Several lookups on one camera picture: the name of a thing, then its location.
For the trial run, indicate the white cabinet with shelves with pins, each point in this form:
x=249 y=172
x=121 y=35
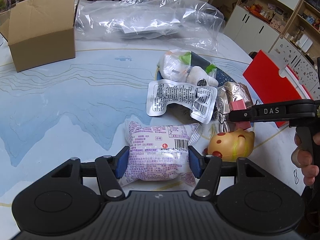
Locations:
x=287 y=29

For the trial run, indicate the yellow spotted squishy toy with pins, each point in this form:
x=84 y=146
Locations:
x=229 y=146

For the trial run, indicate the white printed sachet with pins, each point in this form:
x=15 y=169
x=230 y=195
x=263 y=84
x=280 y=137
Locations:
x=199 y=99

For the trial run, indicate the brown cardboard box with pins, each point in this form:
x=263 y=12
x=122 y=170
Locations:
x=40 y=32

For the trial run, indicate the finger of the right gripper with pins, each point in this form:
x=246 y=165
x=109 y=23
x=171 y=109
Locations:
x=243 y=125
x=243 y=115

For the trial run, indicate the large clear plastic bag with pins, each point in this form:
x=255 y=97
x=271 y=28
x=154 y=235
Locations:
x=188 y=24

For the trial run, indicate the white green package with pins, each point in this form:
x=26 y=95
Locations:
x=175 y=65

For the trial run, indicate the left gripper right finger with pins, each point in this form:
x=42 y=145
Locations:
x=207 y=169

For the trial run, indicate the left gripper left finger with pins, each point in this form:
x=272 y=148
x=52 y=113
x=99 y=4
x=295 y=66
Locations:
x=109 y=170

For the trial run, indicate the person's right hand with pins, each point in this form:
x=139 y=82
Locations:
x=304 y=160

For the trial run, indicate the purple white snack packet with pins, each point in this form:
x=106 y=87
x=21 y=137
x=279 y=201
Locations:
x=159 y=153

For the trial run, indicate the red white storage box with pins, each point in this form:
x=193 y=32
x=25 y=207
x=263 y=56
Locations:
x=263 y=76

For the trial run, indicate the gold foil snack bag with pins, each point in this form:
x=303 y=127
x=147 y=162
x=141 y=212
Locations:
x=231 y=92

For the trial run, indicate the white plush toy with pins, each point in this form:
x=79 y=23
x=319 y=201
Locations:
x=198 y=77

